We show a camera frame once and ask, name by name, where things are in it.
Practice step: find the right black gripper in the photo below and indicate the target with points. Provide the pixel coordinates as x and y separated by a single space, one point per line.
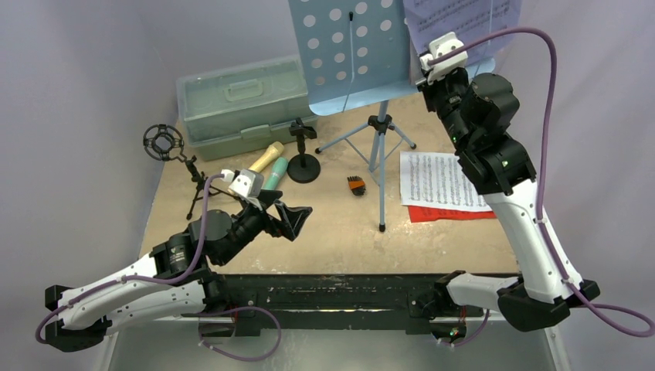
437 88

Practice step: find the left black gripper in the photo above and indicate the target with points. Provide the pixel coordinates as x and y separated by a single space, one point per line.
292 218

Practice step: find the mint green microphone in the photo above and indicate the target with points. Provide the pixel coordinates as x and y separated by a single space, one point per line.
278 171

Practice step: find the black round-base microphone stand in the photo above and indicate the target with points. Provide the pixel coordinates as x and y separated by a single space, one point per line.
303 168

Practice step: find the cream yellow microphone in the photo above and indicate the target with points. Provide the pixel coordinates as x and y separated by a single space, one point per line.
272 153

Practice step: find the lavender sheet music page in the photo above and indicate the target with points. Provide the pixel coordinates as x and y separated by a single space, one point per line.
469 19

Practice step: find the white sheet music page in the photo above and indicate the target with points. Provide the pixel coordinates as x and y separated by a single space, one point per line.
436 180

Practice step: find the light blue music stand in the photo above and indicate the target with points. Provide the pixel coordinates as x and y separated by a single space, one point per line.
353 54

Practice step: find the red sheet music page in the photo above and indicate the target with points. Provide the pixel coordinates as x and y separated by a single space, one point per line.
419 214

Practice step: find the black tripod microphone stand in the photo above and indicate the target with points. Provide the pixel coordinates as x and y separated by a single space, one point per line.
165 143

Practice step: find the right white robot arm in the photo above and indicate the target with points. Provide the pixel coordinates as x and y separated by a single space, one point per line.
476 113

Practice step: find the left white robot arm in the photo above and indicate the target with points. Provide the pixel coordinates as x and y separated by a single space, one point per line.
173 279

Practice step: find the orange black hex key set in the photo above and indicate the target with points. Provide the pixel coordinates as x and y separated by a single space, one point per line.
357 185

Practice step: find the grey-green plastic toolbox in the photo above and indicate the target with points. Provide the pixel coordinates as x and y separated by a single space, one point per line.
245 108

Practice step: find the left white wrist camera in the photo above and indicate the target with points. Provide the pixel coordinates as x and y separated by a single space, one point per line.
245 184

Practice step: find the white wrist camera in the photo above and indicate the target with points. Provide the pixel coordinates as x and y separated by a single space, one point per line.
245 184
444 55

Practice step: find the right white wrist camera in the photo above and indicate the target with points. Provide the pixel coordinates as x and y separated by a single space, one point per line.
444 55

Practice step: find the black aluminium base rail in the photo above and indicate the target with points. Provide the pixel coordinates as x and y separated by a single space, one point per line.
414 303

